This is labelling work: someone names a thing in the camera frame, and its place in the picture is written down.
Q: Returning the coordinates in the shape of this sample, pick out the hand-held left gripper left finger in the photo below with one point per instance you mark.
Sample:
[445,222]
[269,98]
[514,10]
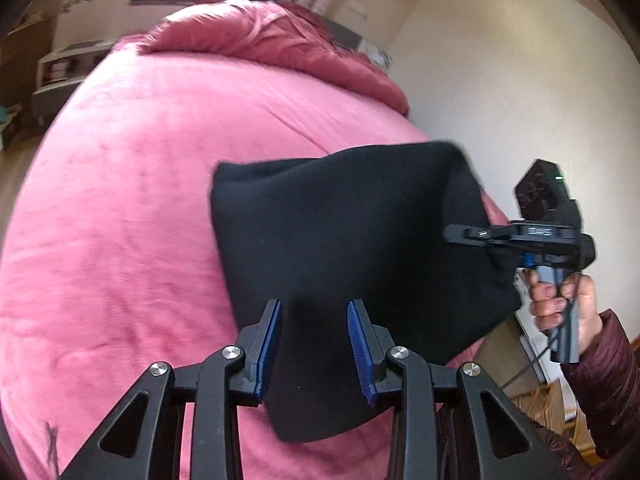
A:
[267,360]

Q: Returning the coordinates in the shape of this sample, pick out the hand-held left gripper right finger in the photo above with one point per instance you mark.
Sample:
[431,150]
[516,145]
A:
[361,360]

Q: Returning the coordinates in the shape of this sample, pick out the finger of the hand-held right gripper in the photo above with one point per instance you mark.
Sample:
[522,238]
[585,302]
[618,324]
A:
[470,234]

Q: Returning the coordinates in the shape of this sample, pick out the black pants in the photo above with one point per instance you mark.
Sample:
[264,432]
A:
[350,220]

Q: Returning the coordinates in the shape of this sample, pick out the person's right forearm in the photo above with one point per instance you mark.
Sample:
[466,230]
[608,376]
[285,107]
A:
[607,385]

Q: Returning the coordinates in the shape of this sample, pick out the person's right hand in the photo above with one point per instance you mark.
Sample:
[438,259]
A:
[589,310]

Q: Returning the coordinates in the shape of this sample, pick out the pink fleece blanket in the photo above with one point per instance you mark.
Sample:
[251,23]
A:
[125,210]

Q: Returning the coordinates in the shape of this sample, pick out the grey headboard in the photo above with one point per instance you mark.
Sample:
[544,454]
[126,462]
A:
[345,35]

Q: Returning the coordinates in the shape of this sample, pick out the red velvet duvet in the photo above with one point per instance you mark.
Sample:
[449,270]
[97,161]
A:
[280,40]

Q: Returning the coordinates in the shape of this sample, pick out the white drawer unit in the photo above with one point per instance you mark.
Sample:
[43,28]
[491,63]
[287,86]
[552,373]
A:
[65,65]

